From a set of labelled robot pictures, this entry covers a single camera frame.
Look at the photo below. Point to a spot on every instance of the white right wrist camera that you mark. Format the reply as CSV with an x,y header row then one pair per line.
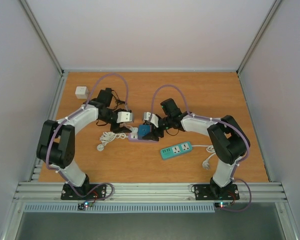
x,y
151,118

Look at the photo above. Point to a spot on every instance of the right controller board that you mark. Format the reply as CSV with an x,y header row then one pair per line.
x,y
222,204

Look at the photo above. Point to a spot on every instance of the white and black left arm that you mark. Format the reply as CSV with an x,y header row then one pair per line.
x,y
56,145

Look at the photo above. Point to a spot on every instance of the teal power strip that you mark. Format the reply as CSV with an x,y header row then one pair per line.
x,y
176,150

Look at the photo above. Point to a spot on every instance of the aluminium front rail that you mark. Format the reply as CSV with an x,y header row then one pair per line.
x,y
261,192

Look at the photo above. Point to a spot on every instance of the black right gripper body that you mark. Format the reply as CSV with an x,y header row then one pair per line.
x,y
168,119

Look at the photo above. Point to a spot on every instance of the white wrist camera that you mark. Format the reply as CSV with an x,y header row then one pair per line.
x,y
125,117
151,118

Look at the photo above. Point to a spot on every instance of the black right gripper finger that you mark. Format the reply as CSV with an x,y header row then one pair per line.
x,y
151,136
147,123

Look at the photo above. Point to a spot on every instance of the white charger with cable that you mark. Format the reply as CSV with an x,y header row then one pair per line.
x,y
133,129

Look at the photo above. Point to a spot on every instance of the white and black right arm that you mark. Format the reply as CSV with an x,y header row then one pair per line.
x,y
230,143

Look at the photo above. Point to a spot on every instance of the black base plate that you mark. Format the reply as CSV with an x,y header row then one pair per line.
x,y
100,192
205,192

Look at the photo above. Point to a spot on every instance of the black power adapter with cable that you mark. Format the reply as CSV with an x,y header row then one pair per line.
x,y
114,95

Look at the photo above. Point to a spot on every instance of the purple power strip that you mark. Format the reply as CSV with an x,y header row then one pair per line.
x,y
133,137

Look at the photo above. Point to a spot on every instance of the slotted grey cable duct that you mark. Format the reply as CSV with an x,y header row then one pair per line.
x,y
119,208

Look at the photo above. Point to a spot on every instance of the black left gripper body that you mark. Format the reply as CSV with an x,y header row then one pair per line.
x,y
105,119

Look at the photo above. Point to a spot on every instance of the controller board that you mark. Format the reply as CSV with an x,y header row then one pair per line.
x,y
222,204
85,205

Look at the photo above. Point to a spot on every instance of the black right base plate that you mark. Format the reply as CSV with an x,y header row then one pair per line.
x,y
205,192

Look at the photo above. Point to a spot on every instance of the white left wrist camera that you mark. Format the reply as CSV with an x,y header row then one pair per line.
x,y
125,117

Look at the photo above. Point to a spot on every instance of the blue cube socket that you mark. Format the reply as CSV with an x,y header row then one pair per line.
x,y
143,130

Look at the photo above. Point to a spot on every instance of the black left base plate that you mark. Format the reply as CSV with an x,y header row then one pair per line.
x,y
100,192

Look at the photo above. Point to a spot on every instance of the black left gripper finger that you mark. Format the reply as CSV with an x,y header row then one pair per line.
x,y
116,128
125,129

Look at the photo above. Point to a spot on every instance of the left controller board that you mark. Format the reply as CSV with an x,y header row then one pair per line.
x,y
85,205

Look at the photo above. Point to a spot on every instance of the white tiger print plug adapter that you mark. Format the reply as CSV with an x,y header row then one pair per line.
x,y
81,92

